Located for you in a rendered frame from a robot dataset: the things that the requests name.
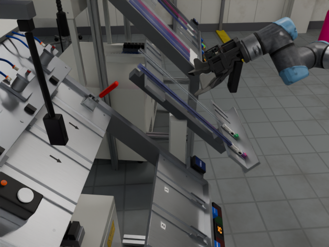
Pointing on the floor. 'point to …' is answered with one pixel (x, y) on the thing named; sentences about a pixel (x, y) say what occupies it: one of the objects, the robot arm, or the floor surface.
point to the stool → (65, 40)
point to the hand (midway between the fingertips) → (191, 86)
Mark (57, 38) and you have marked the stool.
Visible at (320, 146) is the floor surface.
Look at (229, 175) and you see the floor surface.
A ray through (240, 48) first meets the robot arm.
